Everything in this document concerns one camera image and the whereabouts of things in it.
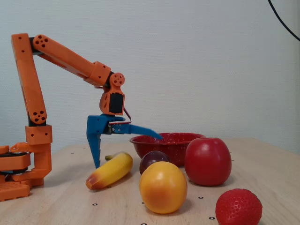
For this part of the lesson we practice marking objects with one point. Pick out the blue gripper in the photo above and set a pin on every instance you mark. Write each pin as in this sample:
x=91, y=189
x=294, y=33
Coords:
x=98, y=123

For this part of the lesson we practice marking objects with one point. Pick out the yellow toy banana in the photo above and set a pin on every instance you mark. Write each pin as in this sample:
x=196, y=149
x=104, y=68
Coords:
x=112, y=170

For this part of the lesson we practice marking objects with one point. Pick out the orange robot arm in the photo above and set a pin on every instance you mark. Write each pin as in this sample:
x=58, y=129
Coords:
x=65, y=58

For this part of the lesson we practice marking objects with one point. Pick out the orange robot base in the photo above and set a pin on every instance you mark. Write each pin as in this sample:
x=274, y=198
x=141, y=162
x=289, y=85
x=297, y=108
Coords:
x=11, y=189

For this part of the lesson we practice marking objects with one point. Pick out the red speckled bowl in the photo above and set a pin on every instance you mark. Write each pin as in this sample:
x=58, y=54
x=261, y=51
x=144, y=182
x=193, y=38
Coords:
x=168, y=147

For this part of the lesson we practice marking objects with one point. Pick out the dark purple toy plum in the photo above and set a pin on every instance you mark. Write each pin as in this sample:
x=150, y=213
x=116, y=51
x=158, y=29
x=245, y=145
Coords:
x=152, y=159

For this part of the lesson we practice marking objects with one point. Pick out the yellow orange toy fruit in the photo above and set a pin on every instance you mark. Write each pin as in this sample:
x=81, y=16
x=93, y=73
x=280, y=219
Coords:
x=162, y=187

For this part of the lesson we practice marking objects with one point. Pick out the red toy apple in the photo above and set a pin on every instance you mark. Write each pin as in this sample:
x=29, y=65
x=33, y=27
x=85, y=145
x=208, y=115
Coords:
x=207, y=161

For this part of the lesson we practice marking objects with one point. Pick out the red toy strawberry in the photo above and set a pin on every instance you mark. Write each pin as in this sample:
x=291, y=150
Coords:
x=237, y=207

